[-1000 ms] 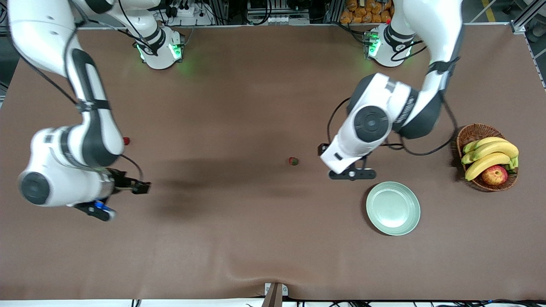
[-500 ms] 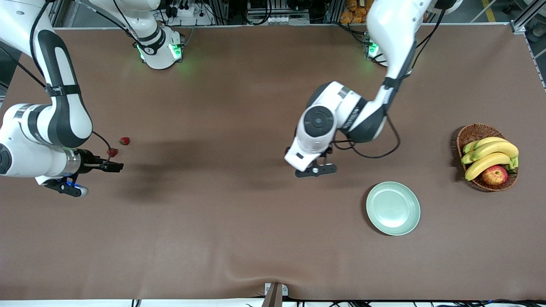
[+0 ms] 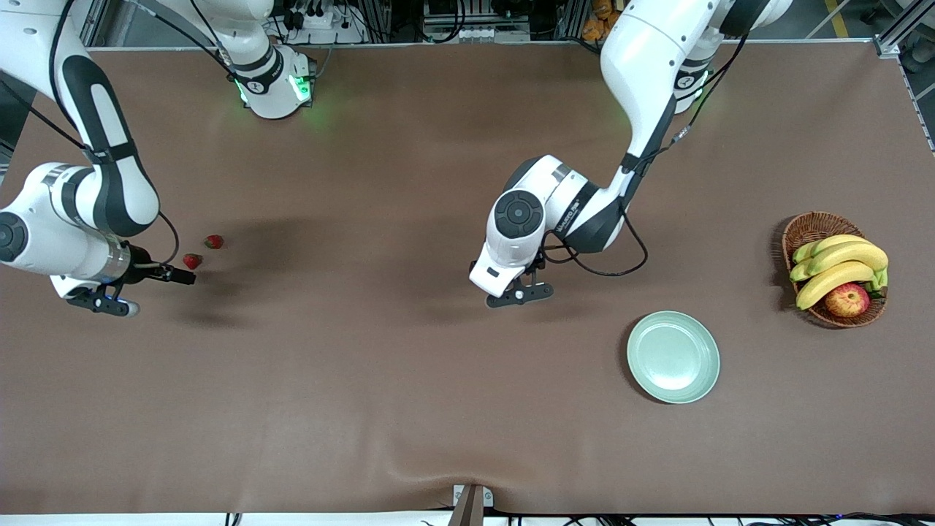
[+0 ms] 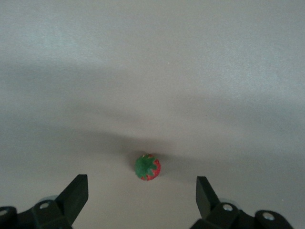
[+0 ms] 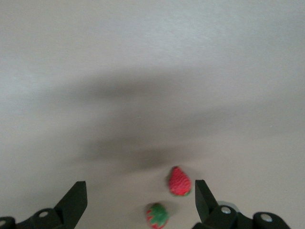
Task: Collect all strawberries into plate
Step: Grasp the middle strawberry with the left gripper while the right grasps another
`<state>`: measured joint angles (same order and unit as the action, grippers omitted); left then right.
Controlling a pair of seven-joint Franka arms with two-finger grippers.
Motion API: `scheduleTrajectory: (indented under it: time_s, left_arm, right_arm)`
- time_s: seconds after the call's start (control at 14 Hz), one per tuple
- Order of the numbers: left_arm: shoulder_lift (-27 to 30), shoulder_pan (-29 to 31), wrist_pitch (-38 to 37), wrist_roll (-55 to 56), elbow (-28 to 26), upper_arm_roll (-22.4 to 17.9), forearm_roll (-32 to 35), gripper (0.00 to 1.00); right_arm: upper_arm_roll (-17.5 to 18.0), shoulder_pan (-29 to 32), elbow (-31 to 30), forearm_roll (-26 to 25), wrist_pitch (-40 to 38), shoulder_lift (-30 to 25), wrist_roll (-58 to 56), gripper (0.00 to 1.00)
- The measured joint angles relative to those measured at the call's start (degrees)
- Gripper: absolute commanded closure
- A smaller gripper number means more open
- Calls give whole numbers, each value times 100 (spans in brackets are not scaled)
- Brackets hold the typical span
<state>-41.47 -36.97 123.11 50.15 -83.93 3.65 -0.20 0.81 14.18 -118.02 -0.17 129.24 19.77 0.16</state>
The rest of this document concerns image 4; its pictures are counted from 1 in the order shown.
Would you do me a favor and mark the red toy strawberry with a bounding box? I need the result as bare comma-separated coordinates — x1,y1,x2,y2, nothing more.
134,153,162,181

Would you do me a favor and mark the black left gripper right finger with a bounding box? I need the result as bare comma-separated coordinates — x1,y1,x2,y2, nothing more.
190,176,241,229

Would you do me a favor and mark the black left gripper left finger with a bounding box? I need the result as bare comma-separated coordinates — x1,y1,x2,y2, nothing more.
18,174,89,229

